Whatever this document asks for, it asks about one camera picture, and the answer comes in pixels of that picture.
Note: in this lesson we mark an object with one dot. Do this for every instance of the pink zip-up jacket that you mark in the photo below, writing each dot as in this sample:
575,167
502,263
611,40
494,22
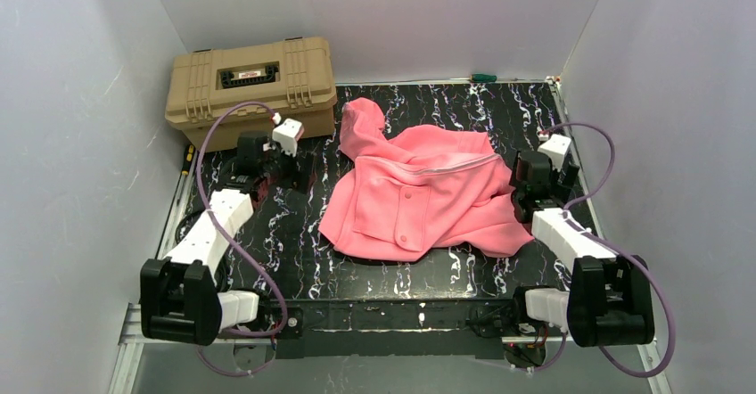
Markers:
425,188

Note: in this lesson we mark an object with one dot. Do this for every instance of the yellow black handled screwdriver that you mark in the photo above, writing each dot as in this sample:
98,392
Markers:
187,160

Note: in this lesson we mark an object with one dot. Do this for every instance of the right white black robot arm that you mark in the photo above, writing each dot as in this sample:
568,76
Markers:
609,300

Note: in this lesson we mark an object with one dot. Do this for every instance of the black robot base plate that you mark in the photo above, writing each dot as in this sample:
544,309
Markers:
481,328

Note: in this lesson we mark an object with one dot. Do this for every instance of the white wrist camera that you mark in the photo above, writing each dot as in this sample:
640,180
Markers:
556,147
287,133

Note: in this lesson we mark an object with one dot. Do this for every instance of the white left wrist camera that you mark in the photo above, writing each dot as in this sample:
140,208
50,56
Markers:
287,133

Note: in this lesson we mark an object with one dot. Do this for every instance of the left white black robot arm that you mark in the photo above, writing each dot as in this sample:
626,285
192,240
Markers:
180,297

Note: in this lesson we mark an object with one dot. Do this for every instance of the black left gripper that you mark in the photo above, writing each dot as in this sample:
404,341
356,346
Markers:
289,167

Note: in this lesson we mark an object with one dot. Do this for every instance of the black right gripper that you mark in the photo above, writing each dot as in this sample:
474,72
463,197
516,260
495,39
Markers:
528,170

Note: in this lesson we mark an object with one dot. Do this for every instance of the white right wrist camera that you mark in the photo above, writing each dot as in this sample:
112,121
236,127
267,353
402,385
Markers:
556,147

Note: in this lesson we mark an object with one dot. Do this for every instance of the tan plastic tool case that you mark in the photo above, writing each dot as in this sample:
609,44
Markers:
293,77

